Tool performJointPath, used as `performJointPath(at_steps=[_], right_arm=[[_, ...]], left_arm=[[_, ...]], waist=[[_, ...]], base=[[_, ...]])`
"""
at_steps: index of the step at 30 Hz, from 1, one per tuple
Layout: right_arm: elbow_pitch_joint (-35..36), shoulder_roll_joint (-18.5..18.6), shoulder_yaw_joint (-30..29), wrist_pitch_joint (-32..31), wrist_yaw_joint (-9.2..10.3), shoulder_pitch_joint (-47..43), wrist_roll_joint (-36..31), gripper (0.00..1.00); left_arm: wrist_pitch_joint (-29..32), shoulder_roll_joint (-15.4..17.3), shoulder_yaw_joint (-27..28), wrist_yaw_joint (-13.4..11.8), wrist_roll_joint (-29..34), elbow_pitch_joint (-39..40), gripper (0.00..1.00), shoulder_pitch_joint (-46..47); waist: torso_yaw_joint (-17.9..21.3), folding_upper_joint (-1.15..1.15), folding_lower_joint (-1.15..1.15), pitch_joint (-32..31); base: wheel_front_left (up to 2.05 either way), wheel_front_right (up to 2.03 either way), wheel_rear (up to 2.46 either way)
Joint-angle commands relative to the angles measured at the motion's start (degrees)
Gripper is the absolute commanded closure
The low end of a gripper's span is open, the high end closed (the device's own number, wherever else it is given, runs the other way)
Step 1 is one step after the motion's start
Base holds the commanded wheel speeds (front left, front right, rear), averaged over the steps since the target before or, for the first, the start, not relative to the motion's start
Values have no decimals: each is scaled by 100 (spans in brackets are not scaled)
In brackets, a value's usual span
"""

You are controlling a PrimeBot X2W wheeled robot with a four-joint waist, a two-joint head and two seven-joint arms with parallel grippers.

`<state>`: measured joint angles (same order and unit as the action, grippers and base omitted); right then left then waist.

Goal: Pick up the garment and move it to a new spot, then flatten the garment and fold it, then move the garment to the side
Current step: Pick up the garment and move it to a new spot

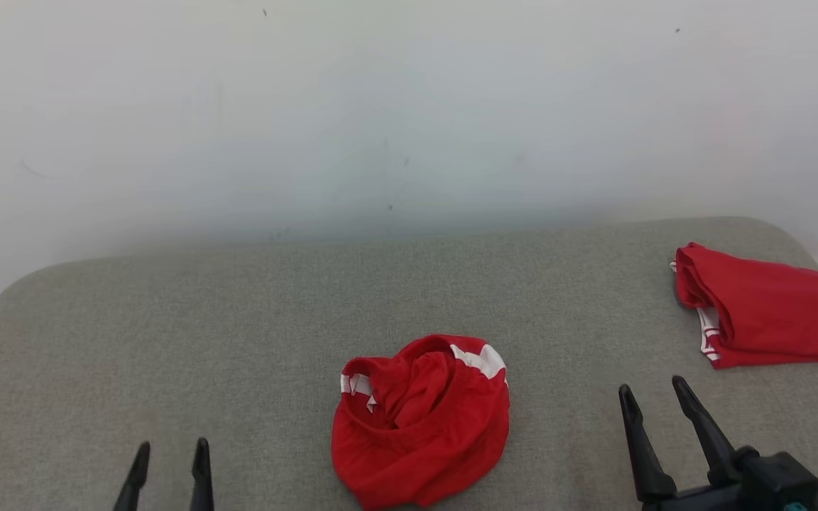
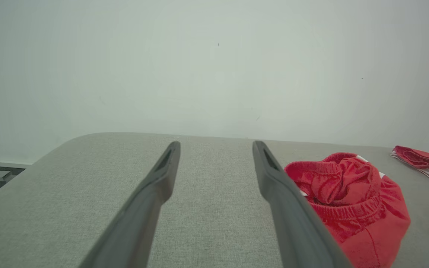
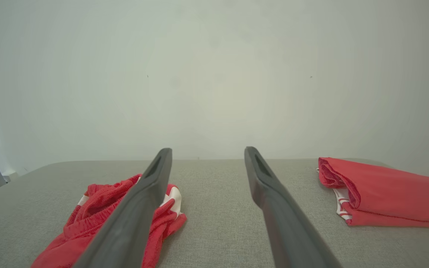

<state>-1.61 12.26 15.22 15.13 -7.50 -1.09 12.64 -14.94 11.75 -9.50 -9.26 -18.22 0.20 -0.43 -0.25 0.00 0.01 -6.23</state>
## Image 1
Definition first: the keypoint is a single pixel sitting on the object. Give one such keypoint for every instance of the red shorts with Bulls print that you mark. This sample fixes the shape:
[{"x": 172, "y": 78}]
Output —
[{"x": 423, "y": 433}]

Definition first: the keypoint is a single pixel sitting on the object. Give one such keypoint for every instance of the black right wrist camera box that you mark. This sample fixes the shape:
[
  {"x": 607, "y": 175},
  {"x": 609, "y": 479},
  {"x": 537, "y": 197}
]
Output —
[{"x": 785, "y": 479}]

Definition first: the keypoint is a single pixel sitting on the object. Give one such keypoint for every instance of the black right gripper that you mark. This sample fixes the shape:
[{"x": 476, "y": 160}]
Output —
[{"x": 700, "y": 500}]

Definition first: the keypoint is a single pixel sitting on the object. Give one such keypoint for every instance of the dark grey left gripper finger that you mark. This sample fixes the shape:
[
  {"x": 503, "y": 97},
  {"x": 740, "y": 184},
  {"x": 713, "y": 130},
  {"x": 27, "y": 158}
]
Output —
[
  {"x": 133, "y": 482},
  {"x": 202, "y": 482}
]

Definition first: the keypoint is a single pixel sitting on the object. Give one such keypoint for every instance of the red white jersey top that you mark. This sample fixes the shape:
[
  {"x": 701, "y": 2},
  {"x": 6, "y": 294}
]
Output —
[{"x": 778, "y": 312}]

